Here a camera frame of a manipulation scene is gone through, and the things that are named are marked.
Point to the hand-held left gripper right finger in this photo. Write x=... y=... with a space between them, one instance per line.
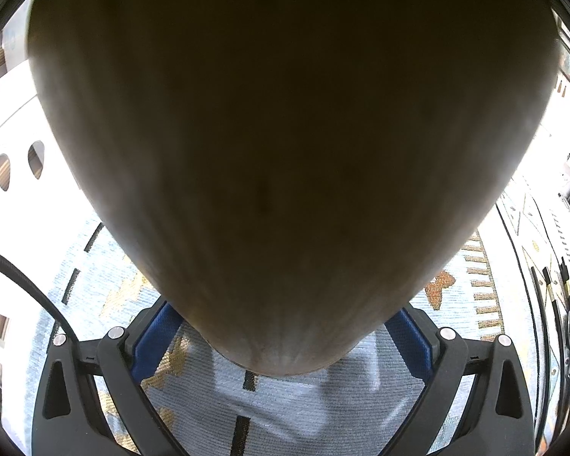
x=411 y=346

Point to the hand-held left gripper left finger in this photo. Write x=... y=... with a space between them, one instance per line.
x=154 y=342

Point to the bamboo utensil holder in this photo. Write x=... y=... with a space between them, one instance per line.
x=289 y=152

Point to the blue patterned table mat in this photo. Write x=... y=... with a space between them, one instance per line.
x=289 y=413

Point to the white wooden chair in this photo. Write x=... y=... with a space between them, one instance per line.
x=14 y=128

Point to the hanging double picture frame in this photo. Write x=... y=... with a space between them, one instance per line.
x=569 y=61

